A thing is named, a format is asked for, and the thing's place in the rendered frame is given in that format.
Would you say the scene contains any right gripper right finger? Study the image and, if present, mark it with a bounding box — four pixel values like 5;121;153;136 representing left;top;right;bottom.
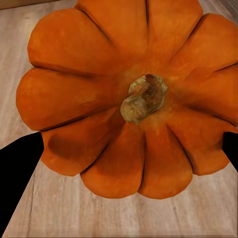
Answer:
222;131;238;172

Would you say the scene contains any pumpkin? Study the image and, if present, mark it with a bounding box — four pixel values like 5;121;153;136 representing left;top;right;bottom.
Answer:
16;0;238;200

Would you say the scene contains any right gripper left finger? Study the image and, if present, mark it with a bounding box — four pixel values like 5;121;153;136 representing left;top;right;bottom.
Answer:
0;132;44;238

